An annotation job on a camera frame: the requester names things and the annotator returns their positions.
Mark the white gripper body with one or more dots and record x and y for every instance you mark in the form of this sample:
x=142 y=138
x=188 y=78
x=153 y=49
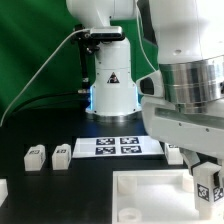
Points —
x=203 y=133

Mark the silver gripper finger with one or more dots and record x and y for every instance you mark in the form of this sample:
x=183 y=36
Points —
x=220 y=174
x=190 y=158

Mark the white square table top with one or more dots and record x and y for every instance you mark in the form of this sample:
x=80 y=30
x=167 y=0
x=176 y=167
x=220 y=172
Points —
x=154 y=197

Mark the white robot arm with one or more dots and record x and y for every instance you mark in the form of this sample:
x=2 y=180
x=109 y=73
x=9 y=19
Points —
x=182 y=100

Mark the white part left edge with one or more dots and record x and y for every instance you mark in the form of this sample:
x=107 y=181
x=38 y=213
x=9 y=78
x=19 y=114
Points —
x=3 y=191

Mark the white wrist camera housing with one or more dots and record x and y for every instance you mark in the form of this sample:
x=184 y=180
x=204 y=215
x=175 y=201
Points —
x=151 y=85

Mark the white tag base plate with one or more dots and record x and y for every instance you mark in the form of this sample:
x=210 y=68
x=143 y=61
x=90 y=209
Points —
x=116 y=146

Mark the grey camera on stand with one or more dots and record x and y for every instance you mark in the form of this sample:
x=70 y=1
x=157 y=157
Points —
x=111 y=33

